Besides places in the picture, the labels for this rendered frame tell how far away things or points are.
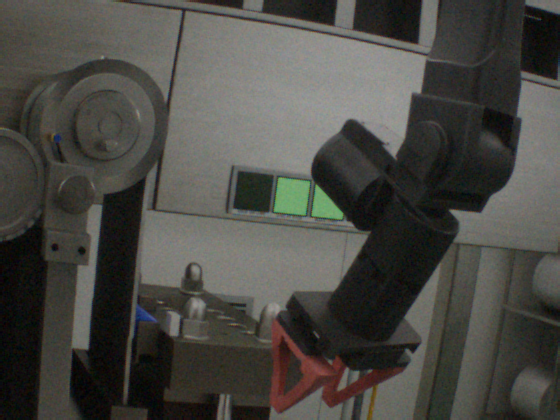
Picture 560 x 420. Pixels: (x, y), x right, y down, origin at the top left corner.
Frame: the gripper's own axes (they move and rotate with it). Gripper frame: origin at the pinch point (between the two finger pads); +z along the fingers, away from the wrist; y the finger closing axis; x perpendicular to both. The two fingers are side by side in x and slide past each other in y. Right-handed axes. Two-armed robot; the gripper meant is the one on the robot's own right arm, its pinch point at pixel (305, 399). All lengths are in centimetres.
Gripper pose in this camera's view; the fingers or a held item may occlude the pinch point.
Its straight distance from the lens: 80.3
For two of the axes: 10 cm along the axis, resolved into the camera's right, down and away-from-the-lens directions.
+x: 5.1, 6.0, -6.2
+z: -4.4, 8.0, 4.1
